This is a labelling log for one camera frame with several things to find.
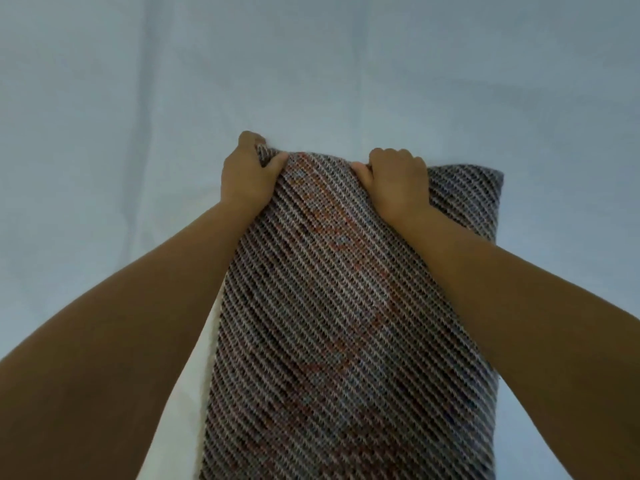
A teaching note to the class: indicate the person's right hand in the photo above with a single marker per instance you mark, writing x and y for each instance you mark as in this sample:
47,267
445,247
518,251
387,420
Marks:
400,184

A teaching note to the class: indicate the person's right forearm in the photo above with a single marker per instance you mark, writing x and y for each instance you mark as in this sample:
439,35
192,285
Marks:
525,324

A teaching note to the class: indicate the person's left forearm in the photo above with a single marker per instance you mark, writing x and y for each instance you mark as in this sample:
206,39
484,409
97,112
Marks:
115,344

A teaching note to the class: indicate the person's left hand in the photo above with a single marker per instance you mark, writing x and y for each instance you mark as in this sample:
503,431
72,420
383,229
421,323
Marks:
242,177

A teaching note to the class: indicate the striped knit pillow cover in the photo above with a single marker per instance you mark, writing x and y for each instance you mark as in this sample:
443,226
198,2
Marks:
330,314

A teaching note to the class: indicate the light blue bed sheet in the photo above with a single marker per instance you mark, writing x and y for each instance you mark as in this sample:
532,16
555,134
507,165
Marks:
320,64

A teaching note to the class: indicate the person's left thumb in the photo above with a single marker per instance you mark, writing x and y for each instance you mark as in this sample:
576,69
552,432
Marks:
275,162

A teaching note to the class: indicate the white pillow insert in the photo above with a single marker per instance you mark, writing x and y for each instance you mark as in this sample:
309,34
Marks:
187,394

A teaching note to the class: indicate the person's right thumb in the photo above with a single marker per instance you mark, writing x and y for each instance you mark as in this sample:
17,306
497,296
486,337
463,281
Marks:
362,175

